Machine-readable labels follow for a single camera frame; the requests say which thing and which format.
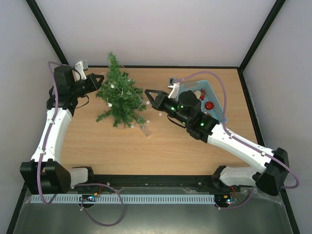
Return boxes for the small green christmas tree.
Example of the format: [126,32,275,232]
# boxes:
[95,52,148,129]

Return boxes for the black frame rail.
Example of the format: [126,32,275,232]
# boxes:
[29,174,283,192]

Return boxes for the wooden heart ornament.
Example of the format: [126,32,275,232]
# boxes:
[193,90,201,99]

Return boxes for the fairy light string white beads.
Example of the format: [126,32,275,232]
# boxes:
[104,68,154,138]

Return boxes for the red ball ornament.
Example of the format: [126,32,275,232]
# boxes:
[205,101,215,110]

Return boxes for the light blue plastic basket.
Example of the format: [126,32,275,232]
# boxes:
[175,80,223,122]

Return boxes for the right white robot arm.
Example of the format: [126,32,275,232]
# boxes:
[145,89,289,196]

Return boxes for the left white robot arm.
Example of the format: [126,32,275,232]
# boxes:
[20,65,104,195]

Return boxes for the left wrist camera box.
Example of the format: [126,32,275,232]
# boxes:
[75,59,88,80]

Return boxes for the white cable duct rail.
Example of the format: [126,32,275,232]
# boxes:
[29,195,216,205]

